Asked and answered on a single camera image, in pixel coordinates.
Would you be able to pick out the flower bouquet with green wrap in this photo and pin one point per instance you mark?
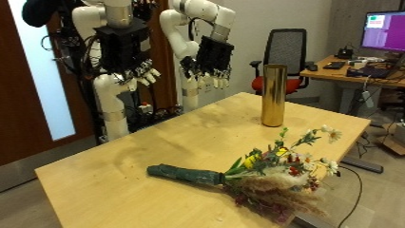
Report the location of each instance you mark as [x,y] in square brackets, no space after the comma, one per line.
[189,174]

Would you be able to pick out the tall gold cylinder vase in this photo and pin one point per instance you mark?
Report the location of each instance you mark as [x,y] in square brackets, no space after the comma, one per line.
[273,95]

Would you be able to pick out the black mesh office chair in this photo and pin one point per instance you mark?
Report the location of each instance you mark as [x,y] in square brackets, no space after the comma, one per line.
[286,47]

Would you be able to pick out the control box with red button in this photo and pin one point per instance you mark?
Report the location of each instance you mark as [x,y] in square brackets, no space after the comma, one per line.
[145,108]

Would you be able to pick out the brown door with glass panel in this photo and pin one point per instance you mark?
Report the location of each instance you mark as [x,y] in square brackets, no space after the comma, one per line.
[16,95]

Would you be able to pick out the wooden office desk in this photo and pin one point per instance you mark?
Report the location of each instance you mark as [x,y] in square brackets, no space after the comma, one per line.
[333,74]

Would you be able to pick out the black desk phone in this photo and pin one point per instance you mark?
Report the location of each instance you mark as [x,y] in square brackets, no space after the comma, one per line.
[344,53]

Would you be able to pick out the white power adapter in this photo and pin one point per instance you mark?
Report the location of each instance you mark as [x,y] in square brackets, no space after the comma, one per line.
[368,98]

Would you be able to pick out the computer monitor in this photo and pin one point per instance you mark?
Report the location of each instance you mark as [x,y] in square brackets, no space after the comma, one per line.
[385,31]

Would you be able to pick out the grey metal table foot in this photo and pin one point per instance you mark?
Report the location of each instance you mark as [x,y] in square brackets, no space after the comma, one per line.
[362,165]
[312,221]

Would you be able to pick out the cardboard box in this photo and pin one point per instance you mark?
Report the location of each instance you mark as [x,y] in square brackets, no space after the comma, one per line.
[392,142]

